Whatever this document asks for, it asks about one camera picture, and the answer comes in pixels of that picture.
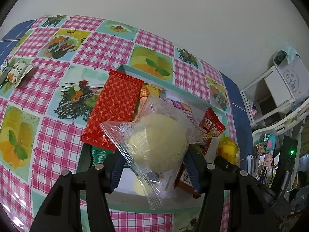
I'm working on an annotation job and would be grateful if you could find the red nice snack packet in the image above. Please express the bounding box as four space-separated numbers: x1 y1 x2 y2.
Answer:
199 107 226 156

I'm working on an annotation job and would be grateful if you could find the clear packet round rice cracker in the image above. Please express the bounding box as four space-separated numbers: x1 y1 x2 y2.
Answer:
101 95 203 210

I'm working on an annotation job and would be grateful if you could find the red patterned snack packet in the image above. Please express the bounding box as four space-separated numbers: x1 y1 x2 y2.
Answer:
81 70 143 152

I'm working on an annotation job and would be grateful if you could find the dark green snack packet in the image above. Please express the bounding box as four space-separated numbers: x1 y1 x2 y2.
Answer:
91 147 107 166

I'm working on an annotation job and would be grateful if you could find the red white milk biscuit packet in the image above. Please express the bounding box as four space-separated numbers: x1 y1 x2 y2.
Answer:
174 163 201 199

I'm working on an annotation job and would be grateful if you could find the black device green light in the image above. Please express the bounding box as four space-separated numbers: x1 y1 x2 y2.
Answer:
271 135 298 193

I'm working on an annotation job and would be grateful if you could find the yellow cake packet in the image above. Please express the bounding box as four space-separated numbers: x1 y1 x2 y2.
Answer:
216 136 240 166

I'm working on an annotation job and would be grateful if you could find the mint green shallow box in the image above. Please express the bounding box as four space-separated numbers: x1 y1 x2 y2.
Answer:
76 63 231 214

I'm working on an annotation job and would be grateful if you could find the pink swiss roll packet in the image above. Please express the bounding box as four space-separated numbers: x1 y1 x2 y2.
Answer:
163 97 199 128

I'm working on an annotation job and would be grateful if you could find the blue checked tablecloth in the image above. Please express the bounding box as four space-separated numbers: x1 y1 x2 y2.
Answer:
1 19 252 170

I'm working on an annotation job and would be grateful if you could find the orange yellow snack packet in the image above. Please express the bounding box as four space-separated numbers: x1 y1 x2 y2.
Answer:
132 83 165 123

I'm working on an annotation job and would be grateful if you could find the pink plaid fruit tablecloth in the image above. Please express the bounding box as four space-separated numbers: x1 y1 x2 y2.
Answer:
1 15 237 231

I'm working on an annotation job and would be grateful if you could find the white shelf unit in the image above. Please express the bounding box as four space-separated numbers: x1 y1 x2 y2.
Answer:
241 48 308 131

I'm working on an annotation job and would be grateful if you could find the white leafy snack packet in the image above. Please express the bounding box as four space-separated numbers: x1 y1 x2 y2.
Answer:
1 58 34 88

